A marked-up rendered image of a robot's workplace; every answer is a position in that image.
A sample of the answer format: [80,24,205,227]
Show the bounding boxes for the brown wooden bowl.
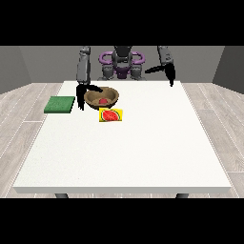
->
[83,86,120,112]

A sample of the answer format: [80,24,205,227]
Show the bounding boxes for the green square pad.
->
[43,95,76,114]

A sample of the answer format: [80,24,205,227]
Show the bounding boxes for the grey robot trunk purple rings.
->
[96,46,147,82]

